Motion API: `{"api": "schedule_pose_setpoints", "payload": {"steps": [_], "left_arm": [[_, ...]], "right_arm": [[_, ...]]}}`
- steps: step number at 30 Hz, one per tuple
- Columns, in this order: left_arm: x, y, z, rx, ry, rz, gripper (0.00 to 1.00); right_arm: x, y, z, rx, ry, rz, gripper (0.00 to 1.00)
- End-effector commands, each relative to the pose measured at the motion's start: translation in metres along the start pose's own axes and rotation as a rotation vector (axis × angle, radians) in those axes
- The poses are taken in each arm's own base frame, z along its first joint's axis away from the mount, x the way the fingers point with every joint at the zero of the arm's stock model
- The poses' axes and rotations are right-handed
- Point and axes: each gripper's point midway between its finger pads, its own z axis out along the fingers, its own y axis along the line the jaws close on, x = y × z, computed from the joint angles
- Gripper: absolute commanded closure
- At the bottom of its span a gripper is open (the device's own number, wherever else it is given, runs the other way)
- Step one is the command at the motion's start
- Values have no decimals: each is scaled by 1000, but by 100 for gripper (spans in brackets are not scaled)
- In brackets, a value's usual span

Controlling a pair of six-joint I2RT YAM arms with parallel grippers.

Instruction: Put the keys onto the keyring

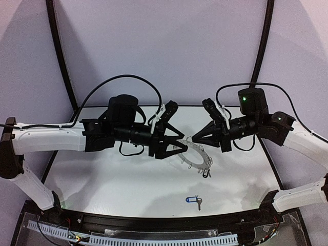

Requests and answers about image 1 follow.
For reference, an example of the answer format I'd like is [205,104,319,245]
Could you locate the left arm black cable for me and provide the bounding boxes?
[0,74,163,129]

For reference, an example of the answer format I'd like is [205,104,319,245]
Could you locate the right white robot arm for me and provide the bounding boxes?
[192,88,327,214]

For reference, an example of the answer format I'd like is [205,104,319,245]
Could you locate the white slotted cable duct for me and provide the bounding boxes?
[24,220,239,246]

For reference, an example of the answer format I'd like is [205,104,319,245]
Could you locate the right black frame post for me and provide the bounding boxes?
[249,0,275,88]

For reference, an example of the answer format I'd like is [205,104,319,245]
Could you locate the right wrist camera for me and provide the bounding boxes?
[202,98,231,130]

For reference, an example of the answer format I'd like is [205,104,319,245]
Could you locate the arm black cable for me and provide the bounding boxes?
[0,74,163,129]
[215,82,328,143]

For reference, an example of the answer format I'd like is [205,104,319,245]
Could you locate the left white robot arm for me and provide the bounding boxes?
[1,94,188,211]

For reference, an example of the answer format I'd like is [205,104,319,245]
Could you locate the blue tag key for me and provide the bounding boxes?
[185,196,202,211]

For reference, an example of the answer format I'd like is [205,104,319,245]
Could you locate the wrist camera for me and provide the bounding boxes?
[202,98,231,130]
[150,100,178,134]

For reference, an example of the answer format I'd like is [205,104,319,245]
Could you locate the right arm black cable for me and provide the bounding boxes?
[215,82,328,143]

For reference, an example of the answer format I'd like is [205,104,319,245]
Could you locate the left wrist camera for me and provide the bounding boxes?
[150,100,178,134]

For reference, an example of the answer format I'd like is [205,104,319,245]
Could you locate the black frame post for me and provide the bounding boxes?
[249,0,275,88]
[45,0,78,112]

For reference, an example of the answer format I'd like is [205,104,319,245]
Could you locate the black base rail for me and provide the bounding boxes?
[49,210,268,232]

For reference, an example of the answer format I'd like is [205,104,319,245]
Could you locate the black tag key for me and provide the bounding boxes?
[202,169,211,178]

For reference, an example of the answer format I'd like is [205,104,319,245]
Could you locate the left black frame post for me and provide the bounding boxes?
[45,0,78,112]

